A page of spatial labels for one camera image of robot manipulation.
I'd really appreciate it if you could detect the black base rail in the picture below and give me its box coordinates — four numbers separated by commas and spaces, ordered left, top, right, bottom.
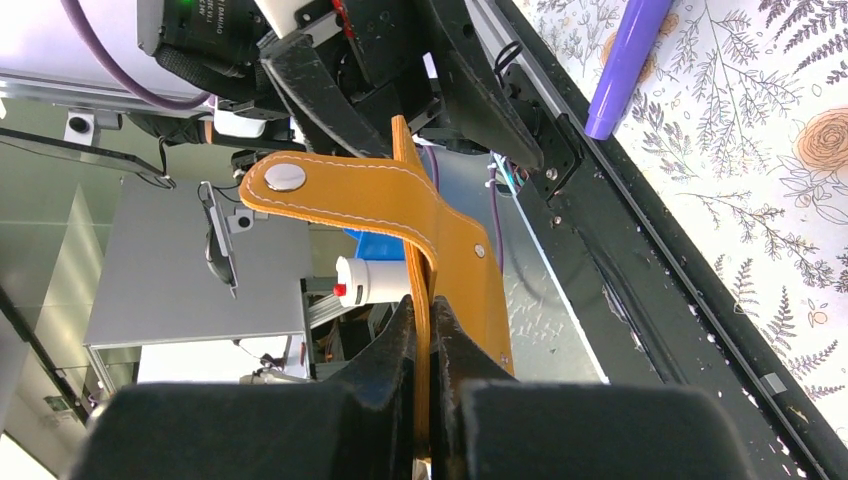
468, 1, 847, 479

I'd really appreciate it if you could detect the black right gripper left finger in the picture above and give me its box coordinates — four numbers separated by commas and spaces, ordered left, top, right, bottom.
69, 298, 415, 479

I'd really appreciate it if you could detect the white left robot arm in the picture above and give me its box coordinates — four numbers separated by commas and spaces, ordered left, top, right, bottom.
1, 1, 543, 168

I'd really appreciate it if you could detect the orange leather card holder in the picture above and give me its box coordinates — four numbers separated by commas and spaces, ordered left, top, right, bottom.
239, 115, 514, 458

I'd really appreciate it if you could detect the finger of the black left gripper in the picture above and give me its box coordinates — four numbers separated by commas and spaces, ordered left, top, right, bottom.
259, 33, 392, 158
417, 0, 543, 169

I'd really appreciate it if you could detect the grey metal cabinet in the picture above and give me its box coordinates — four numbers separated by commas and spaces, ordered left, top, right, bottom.
84, 177, 314, 350

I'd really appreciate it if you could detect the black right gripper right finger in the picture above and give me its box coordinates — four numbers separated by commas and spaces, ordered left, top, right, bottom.
430, 297, 752, 479

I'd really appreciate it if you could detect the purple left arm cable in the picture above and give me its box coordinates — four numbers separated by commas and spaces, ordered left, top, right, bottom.
59, 0, 213, 112

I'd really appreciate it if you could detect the floral patterned table mat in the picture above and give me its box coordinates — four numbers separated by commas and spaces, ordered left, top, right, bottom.
513, 0, 848, 445

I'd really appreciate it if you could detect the white emergency stop button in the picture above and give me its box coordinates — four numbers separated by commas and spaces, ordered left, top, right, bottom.
333, 257, 411, 307

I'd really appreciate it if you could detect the purple marker pen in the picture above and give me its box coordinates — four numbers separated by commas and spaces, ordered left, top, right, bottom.
584, 0, 672, 140

